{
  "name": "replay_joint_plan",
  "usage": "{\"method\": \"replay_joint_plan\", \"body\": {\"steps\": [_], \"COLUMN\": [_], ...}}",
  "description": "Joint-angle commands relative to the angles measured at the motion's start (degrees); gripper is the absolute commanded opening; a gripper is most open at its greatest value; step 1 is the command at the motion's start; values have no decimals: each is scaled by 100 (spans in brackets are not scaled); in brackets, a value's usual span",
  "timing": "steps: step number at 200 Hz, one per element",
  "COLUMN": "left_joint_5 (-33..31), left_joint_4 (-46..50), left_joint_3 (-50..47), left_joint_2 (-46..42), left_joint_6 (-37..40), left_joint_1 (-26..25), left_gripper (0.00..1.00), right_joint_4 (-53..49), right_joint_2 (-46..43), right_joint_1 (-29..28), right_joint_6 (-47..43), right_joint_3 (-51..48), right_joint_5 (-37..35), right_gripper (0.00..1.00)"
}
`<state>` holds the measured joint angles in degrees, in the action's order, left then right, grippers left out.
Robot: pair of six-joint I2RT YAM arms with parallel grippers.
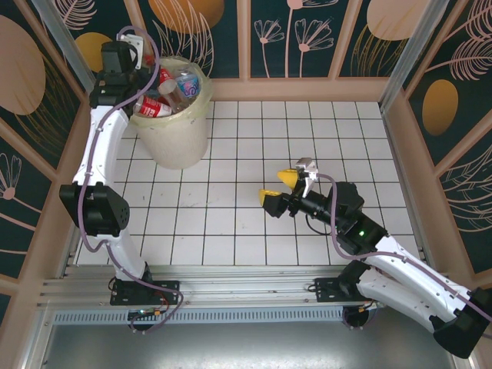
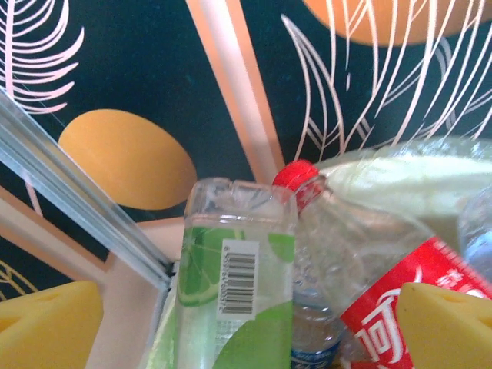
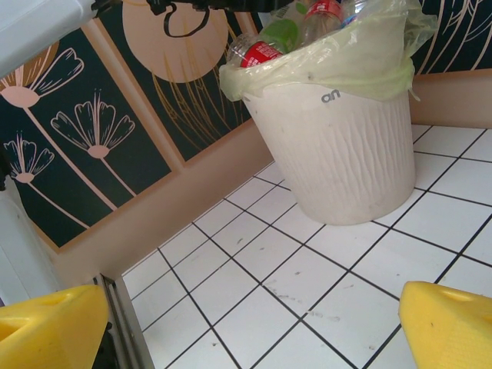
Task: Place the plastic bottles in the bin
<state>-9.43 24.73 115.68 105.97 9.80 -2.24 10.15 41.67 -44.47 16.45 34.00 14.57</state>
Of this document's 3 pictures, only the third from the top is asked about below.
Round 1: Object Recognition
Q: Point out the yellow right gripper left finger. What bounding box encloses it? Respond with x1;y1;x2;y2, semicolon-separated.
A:
0;284;110;369

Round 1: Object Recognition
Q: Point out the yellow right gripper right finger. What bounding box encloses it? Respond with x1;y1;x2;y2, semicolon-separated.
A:
399;281;492;369

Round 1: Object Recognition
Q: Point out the green label bottle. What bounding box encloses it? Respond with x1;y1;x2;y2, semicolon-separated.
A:
256;0;308;54

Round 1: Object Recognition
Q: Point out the small red label bottle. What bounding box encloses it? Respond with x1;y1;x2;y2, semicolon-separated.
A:
229;32;286;69

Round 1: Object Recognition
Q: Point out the large red white label bottle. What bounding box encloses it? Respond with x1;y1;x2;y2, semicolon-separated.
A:
302;0;347;44

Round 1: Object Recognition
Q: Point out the pale green bin liner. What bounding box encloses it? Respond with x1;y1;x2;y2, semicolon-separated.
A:
218;0;440;104

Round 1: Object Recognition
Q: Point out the white ribbed plastic bin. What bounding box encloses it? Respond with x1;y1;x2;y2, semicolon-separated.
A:
241;82;417;227

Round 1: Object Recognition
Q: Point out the thin black left gripper cable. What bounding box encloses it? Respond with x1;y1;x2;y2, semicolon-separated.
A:
163;5;211;38

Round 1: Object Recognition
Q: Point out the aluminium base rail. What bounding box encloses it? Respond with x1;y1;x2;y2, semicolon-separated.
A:
94;275;154;369

